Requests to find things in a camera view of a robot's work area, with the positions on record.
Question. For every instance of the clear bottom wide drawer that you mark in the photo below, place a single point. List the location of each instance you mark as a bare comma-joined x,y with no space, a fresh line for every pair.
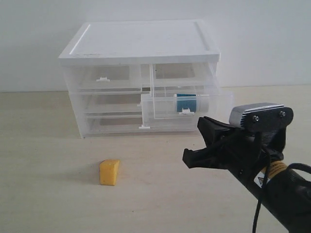
134,124

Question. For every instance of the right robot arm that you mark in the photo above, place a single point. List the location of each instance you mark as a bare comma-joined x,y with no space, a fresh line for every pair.
284,193

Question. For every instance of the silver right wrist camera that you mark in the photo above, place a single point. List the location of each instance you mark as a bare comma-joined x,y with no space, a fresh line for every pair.
261,117

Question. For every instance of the clear middle wide drawer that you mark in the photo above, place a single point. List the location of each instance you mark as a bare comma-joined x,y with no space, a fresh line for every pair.
110,103

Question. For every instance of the white plastic drawer cabinet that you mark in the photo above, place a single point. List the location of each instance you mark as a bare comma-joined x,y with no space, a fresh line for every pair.
140,43

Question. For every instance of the clear wide drawer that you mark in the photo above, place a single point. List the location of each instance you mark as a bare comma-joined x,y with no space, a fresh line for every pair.
134,124
110,103

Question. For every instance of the teal bottle white cap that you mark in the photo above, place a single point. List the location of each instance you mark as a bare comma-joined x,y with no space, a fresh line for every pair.
192,103

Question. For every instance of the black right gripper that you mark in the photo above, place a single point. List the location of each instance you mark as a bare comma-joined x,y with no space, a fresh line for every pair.
238,151

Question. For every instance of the yellow cheese wedge block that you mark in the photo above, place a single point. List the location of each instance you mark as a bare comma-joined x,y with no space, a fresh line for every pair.
108,170

